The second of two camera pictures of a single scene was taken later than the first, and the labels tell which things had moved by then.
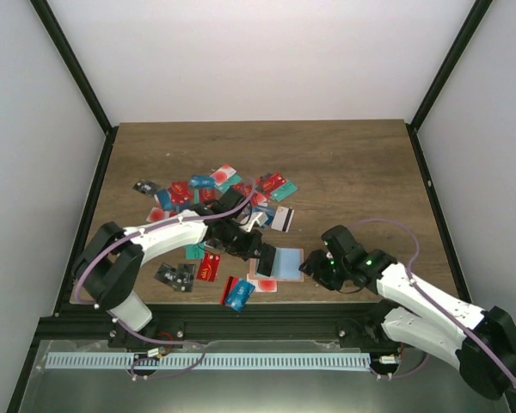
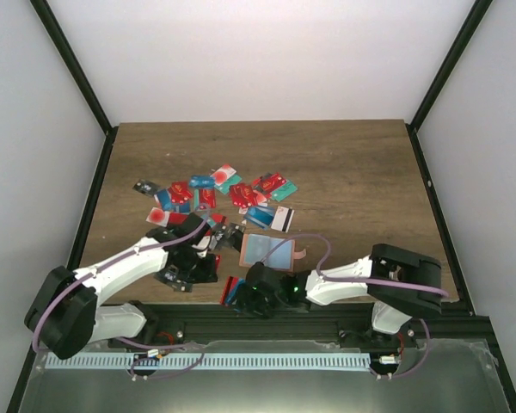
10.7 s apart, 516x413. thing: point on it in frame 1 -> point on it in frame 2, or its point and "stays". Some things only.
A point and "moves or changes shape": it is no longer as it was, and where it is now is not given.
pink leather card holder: (287, 266) moves or changes shape
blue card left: (165, 199) stays
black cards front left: (181, 278) stays
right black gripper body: (331, 274) -> (259, 304)
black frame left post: (64, 49) stays
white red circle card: (223, 173) stays
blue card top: (202, 181) stays
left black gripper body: (238, 245) -> (194, 271)
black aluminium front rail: (215, 323) stays
